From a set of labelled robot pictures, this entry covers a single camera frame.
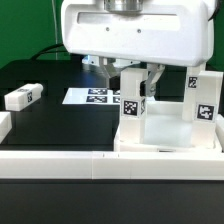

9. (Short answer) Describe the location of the white left obstacle block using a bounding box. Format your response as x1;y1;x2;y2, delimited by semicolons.
0;112;12;144

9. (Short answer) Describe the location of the white front obstacle bar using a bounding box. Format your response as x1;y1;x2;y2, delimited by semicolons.
0;151;224;180

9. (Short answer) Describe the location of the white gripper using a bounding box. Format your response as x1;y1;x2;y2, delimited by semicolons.
61;0;215;97

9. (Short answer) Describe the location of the printed fiducial marker sheet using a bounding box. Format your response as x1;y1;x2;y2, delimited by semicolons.
63;88;120;105

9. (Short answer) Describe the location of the thin white cable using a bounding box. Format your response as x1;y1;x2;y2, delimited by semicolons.
51;0;59;61

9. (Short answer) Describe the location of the white desk top tray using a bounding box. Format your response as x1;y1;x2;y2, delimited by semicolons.
114;101;223;154

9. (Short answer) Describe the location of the black thick cable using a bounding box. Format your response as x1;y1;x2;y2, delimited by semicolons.
29;42;66;62

